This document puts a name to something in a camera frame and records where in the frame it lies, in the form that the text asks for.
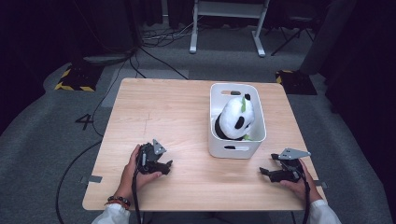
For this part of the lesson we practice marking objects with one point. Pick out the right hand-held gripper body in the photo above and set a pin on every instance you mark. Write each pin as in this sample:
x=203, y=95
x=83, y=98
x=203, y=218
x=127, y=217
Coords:
x=291, y=165

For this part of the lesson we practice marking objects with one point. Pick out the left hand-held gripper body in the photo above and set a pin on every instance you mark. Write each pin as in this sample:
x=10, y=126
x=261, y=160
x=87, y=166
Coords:
x=151, y=154

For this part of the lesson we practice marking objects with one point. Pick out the white plastic storage bin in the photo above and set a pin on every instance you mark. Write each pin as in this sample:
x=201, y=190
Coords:
x=218, y=146

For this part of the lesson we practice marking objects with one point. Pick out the panda plush toy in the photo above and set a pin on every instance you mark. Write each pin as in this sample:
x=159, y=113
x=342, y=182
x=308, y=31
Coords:
x=235, y=116

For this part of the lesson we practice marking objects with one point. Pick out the person's right hand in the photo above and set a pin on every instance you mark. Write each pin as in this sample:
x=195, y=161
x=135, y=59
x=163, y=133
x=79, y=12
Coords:
x=300, y=186

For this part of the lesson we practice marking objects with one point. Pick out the person's left hand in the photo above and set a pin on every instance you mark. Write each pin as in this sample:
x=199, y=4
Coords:
x=130, y=179

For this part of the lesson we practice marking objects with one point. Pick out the gray tape strip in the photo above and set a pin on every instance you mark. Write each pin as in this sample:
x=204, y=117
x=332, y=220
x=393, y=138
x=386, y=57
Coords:
x=320, y=184
x=93, y=179

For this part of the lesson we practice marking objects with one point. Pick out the yellow black striped floor plate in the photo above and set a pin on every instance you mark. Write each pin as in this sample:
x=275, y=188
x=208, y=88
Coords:
x=79, y=77
x=295, y=82

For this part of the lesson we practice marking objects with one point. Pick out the gray stand base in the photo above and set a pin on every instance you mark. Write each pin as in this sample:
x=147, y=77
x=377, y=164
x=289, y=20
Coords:
x=106, y=59

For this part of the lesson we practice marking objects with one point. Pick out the black tripod stand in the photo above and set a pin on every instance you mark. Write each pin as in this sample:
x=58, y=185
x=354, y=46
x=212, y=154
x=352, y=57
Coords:
x=292, y=32

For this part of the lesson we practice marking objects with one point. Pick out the gray curtain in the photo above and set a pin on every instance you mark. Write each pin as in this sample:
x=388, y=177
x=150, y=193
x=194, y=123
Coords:
x=327, y=37

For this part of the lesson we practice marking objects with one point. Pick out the white desk frame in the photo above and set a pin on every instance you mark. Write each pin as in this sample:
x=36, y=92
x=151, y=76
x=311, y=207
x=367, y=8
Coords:
x=229, y=9

